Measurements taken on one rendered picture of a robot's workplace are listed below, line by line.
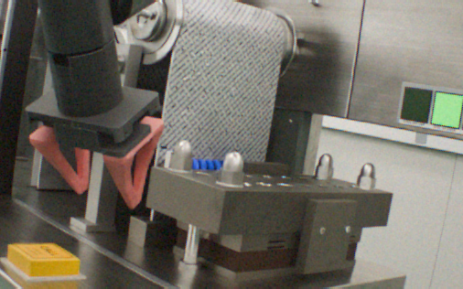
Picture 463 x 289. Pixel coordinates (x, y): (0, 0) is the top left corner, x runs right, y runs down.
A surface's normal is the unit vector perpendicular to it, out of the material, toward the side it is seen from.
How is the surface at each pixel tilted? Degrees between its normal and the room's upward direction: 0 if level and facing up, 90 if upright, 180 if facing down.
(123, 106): 30
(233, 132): 90
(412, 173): 90
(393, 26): 90
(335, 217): 90
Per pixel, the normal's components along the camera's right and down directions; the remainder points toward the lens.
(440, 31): -0.72, -0.07
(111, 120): -0.07, -0.85
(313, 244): 0.67, 0.17
